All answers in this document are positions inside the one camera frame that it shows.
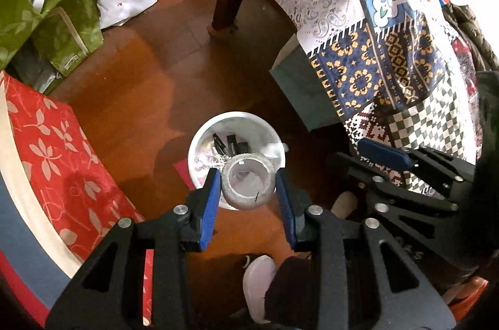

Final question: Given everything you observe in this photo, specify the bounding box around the red floral cloth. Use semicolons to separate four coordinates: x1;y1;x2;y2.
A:
0;71;154;327

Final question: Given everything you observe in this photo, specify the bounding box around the red paper piece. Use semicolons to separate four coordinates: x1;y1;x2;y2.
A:
173;158;192;187

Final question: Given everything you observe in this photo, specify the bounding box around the small black object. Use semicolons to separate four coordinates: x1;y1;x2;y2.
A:
212;134;229;156
226;134;250;155

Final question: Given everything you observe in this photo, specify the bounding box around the white tape roll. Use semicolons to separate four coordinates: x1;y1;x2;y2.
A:
220;155;277;211

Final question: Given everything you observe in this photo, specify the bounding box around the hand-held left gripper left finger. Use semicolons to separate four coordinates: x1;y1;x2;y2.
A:
46;168;223;330

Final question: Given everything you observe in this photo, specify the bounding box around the green leaf-print storage bag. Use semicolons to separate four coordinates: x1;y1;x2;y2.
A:
0;0;79;70
31;0;104;77

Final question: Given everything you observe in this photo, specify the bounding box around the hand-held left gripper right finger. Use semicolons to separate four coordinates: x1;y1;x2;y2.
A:
275;170;457;330

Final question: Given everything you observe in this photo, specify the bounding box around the white round bin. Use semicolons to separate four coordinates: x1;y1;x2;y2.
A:
188;112;285;212

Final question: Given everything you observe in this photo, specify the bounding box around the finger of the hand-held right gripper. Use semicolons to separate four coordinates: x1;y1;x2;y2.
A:
358;138;474;194
327;153;460;241

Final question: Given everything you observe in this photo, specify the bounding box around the person's dark trouser leg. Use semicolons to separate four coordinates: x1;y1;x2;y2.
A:
264;256;314;330

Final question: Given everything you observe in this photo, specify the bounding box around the grey-green box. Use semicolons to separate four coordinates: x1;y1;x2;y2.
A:
270;34;347;132

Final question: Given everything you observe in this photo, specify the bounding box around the patchwork printed tablecloth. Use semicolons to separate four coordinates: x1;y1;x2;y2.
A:
199;0;484;194

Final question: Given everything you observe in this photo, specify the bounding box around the person's white shoe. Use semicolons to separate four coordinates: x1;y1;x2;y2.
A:
331;192;358;220
242;255;278;323

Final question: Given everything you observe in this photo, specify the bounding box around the brown padded jacket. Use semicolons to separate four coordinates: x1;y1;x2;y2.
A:
444;3;499;70

